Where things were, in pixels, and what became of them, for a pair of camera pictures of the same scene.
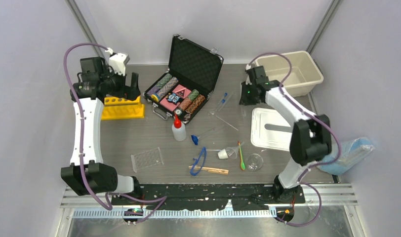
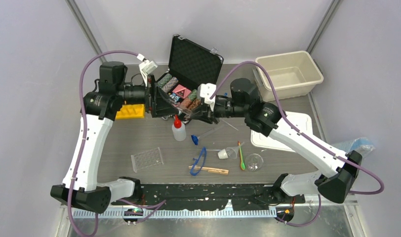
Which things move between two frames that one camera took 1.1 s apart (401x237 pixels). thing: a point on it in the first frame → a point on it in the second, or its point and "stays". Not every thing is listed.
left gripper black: x=132 y=92 → x=161 y=103
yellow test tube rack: x=121 y=108 stays
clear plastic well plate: x=146 y=159 stays
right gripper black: x=244 y=100 → x=201 y=112
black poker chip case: x=193 y=71 stays
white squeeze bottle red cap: x=179 y=131 stays
